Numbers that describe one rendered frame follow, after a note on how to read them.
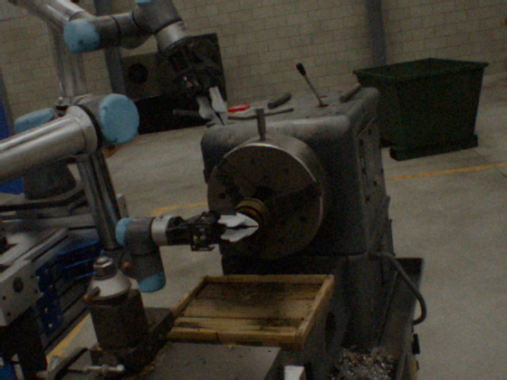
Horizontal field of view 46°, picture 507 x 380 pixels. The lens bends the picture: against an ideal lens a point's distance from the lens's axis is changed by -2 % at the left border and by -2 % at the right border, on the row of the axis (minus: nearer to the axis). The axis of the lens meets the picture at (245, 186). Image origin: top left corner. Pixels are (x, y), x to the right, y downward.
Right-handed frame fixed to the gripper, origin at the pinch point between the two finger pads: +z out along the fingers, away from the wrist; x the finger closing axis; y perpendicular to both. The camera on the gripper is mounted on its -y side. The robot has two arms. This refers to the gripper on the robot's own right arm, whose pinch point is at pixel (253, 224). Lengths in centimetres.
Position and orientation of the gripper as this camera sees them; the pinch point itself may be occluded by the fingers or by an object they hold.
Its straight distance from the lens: 143.7
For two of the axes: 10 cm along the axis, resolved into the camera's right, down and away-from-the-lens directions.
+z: 9.3, -0.6, -3.8
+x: -1.6, -9.5, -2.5
